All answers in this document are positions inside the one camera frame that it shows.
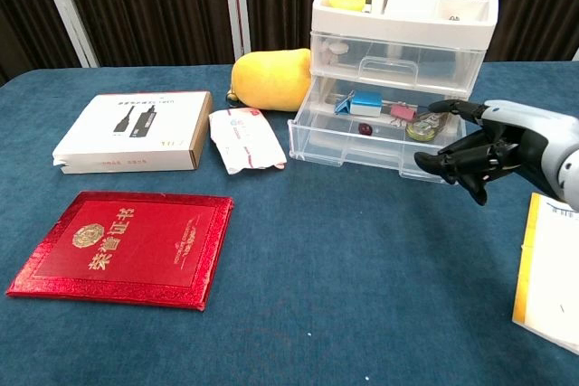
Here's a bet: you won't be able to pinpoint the yellow plush toy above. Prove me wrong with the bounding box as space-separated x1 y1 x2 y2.
225 47 314 112

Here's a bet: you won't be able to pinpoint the white booklet yellow spine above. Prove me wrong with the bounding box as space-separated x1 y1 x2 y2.
511 193 579 355

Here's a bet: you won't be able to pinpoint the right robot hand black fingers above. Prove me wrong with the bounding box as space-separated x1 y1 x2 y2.
413 99 579 206

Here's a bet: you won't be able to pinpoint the red certificate folder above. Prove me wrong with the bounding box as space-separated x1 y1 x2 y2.
5 191 234 312

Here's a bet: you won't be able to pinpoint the blue and white small box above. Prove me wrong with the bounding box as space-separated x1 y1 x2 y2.
349 90 383 118

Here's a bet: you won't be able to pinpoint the white cardboard product box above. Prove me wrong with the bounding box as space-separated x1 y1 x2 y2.
52 90 214 175

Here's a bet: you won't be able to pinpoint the blue table mat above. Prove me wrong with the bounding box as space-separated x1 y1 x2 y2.
0 60 579 386

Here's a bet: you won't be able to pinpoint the white drawer organizer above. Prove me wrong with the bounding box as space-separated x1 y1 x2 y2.
309 0 500 102

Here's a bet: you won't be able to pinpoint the white tissue pack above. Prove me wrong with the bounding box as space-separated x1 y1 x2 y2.
207 107 289 175

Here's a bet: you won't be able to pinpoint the white partition post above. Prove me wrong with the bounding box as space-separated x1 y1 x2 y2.
220 0 252 62
33 0 100 69

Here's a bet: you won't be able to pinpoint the blue binder clip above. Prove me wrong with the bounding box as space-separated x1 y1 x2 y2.
334 92 357 116

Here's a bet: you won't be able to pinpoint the green round tape roll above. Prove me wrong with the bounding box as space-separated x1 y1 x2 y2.
405 115 447 142

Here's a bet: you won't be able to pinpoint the dark brown curtain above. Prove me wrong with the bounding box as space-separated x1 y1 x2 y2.
0 0 579 84

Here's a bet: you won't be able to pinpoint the pale pink trinket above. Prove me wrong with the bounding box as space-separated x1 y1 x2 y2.
319 40 349 64

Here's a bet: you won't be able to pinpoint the pink binder clip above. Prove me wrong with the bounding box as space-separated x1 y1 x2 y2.
389 103 421 127

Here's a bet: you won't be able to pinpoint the clear drawer with pale trinket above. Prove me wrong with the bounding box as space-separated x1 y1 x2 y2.
311 31 486 99

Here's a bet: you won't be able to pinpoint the yellow round toy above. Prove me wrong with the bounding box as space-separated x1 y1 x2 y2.
327 0 365 12

